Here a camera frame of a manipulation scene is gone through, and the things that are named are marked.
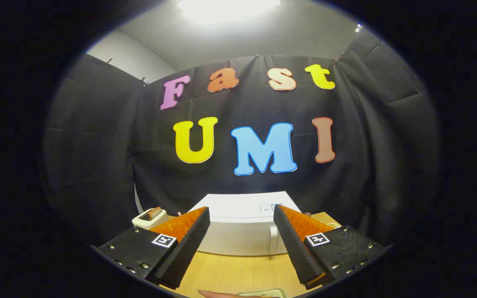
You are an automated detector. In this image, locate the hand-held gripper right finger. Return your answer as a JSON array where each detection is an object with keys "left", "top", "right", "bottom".
[{"left": 273, "top": 204, "right": 388, "bottom": 290}]

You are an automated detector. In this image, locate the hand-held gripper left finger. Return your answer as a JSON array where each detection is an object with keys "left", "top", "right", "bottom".
[{"left": 91, "top": 206, "right": 211, "bottom": 290}]

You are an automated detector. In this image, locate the white microwave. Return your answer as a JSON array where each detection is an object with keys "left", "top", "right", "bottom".
[{"left": 187, "top": 191, "right": 303, "bottom": 256}]

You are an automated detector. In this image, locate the white toaster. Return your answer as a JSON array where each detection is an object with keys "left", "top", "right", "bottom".
[{"left": 132, "top": 208, "right": 169, "bottom": 230}]

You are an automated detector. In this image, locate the white rectangular plate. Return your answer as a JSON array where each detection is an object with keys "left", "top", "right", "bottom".
[{"left": 236, "top": 288, "right": 289, "bottom": 298}]

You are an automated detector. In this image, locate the ceiling light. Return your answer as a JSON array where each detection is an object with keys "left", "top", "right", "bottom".
[{"left": 176, "top": 0, "right": 282, "bottom": 21}]

